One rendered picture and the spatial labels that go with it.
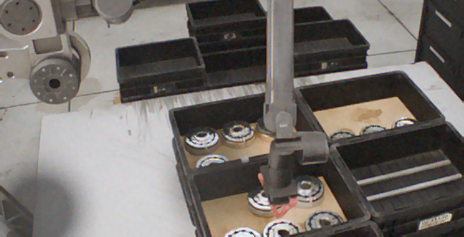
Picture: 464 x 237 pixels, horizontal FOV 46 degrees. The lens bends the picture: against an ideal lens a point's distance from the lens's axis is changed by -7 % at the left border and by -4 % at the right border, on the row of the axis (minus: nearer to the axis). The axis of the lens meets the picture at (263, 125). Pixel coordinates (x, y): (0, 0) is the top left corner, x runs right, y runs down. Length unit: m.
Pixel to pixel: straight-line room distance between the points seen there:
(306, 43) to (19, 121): 1.74
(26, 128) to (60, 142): 1.38
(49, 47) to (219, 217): 0.64
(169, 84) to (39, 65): 1.16
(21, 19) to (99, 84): 2.50
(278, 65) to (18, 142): 2.35
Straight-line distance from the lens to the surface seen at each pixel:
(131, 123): 2.12
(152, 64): 2.87
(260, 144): 1.77
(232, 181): 1.57
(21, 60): 1.70
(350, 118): 1.90
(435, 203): 1.51
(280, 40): 1.25
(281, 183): 1.30
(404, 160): 1.76
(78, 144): 2.08
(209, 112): 1.79
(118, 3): 1.21
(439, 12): 3.10
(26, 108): 3.65
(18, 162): 3.24
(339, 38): 3.07
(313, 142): 1.27
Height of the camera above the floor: 1.95
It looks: 37 degrees down
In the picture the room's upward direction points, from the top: straight up
